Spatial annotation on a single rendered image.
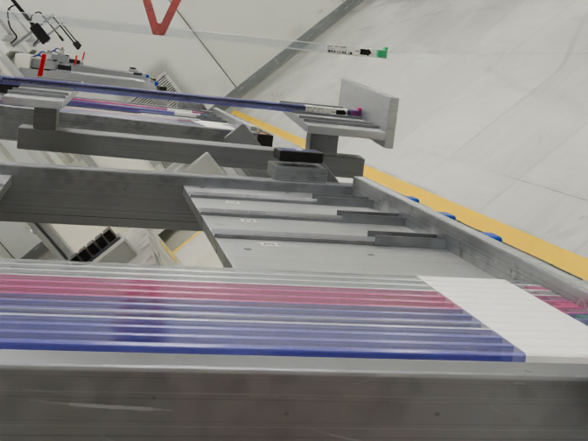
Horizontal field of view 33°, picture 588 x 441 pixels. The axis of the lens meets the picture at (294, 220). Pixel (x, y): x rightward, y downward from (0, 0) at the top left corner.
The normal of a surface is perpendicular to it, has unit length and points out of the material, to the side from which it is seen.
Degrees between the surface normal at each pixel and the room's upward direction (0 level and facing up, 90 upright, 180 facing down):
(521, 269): 48
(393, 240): 90
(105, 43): 90
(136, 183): 90
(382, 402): 90
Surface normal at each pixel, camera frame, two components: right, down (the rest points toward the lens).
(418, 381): 0.19, 0.17
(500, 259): -0.98, -0.05
